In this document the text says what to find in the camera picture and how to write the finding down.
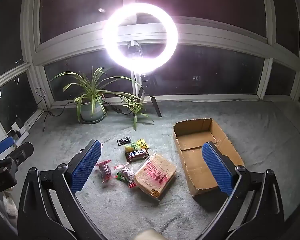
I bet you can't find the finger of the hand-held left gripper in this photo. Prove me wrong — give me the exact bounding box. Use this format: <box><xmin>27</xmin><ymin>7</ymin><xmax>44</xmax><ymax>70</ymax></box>
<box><xmin>0</xmin><ymin>137</ymin><xmax>17</xmax><ymax>159</ymax></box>
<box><xmin>5</xmin><ymin>142</ymin><xmax>34</xmax><ymax>167</ymax></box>

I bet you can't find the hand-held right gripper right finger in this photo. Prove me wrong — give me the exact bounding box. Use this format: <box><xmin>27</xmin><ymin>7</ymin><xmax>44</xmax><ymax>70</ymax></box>
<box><xmin>201</xmin><ymin>141</ymin><xmax>285</xmax><ymax>240</ymax></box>

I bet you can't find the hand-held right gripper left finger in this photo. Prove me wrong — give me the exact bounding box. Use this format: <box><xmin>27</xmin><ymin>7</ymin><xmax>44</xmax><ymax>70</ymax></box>
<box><xmin>17</xmin><ymin>139</ymin><xmax>102</xmax><ymax>240</ymax></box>

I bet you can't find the clear bag of red snacks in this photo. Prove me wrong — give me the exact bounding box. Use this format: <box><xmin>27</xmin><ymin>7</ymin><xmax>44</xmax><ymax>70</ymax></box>
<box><xmin>95</xmin><ymin>160</ymin><xmax>113</xmax><ymax>183</ymax></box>

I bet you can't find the brown cardboard box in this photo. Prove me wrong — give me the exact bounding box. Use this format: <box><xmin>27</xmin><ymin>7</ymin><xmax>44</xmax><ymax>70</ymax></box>
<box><xmin>172</xmin><ymin>117</ymin><xmax>245</xmax><ymax>197</ymax></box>

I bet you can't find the clear bag of dark snacks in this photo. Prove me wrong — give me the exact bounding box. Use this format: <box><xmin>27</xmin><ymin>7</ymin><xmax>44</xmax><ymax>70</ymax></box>
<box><xmin>114</xmin><ymin>162</ymin><xmax>138</xmax><ymax>188</ymax></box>

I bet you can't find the bagged sliced bread loaf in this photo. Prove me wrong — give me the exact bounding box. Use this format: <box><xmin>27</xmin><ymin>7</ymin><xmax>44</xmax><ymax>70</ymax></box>
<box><xmin>134</xmin><ymin>151</ymin><xmax>177</xmax><ymax>200</ymax></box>

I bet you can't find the person's left hand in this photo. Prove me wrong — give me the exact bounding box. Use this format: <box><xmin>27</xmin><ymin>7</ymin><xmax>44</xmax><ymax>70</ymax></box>
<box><xmin>0</xmin><ymin>191</ymin><xmax>18</xmax><ymax>218</ymax></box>

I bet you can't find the small dark brown packet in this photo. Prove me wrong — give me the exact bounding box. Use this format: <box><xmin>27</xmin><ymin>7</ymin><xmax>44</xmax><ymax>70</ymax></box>
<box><xmin>117</xmin><ymin>136</ymin><xmax>132</xmax><ymax>146</ymax></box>

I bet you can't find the dark green pot saucer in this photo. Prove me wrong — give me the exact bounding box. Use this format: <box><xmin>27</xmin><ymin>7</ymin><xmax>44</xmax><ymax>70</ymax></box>
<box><xmin>79</xmin><ymin>107</ymin><xmax>108</xmax><ymax>125</ymax></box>

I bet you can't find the brown chocolate bar pack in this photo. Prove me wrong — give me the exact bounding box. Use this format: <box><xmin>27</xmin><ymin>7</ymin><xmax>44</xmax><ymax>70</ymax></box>
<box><xmin>125</xmin><ymin>147</ymin><xmax>149</xmax><ymax>163</ymax></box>

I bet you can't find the pale green plant pot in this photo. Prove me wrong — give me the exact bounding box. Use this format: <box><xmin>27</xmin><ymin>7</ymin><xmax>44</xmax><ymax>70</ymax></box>
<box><xmin>79</xmin><ymin>96</ymin><xmax>107</xmax><ymax>122</ymax></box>

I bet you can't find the black power strip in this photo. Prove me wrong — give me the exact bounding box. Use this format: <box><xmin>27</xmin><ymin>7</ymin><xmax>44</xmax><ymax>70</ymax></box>
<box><xmin>110</xmin><ymin>105</ymin><xmax>130</xmax><ymax>115</ymax></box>

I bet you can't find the green spider plant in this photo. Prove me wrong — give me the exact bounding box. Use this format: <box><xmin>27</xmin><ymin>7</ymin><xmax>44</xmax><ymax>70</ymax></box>
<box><xmin>50</xmin><ymin>66</ymin><xmax>143</xmax><ymax>123</ymax></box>

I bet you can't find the small spider plant offshoot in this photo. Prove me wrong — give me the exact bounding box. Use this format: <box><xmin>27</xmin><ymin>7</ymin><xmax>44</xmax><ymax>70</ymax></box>
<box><xmin>121</xmin><ymin>94</ymin><xmax>155</xmax><ymax>130</ymax></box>

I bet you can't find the thin black cable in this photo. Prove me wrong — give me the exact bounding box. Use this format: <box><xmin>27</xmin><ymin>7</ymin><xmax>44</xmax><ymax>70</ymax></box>
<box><xmin>35</xmin><ymin>87</ymin><xmax>80</xmax><ymax>132</ymax></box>

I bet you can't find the round ring light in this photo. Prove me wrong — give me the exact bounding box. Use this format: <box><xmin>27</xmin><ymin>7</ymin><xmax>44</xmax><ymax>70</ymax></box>
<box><xmin>102</xmin><ymin>2</ymin><xmax>178</xmax><ymax>67</ymax></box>

